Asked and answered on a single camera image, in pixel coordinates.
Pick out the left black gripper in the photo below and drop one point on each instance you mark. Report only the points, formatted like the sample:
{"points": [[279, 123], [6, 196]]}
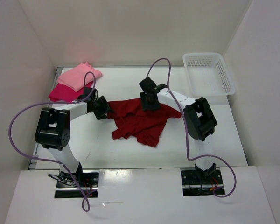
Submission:
{"points": [[105, 108]]}

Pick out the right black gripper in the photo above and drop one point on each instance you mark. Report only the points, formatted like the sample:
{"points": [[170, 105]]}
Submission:
{"points": [[145, 105]]}

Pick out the dark red t shirt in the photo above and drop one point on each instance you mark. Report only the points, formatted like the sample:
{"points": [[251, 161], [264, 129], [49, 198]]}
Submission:
{"points": [[145, 126]]}

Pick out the light pink t shirt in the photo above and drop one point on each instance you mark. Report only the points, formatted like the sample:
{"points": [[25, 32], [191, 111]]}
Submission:
{"points": [[74, 78]]}

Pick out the magenta red t shirt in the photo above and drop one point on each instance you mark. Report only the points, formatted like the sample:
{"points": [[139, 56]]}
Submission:
{"points": [[64, 93]]}

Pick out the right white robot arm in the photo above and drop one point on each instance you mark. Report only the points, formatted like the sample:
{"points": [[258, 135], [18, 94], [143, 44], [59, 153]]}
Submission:
{"points": [[198, 118]]}

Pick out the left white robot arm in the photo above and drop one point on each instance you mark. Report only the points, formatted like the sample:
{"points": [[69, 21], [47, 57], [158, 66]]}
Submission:
{"points": [[53, 129]]}

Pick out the white plastic basket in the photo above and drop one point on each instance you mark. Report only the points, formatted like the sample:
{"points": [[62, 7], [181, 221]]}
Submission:
{"points": [[208, 74]]}

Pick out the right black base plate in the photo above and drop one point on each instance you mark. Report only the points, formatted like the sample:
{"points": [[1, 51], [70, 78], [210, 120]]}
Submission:
{"points": [[192, 186]]}

